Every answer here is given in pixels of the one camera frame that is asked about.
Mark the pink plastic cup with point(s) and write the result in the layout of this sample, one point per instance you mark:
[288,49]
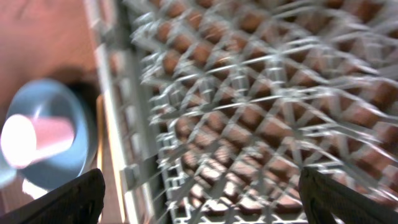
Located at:
[26,140]

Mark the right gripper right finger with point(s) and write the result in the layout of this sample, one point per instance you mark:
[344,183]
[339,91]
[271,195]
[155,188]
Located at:
[325,199]

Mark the large blue plate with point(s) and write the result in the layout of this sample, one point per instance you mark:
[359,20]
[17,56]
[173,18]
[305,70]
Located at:
[46,98]

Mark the grey dishwasher rack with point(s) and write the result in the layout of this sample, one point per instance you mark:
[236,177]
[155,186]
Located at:
[214,107]

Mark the long wooden chopstick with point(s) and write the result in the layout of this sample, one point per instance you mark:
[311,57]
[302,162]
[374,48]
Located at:
[100,130]

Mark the dark brown serving tray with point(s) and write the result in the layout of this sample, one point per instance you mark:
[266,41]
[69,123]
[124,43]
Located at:
[12,196]

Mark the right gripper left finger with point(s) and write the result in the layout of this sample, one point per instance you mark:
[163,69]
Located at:
[81,200]

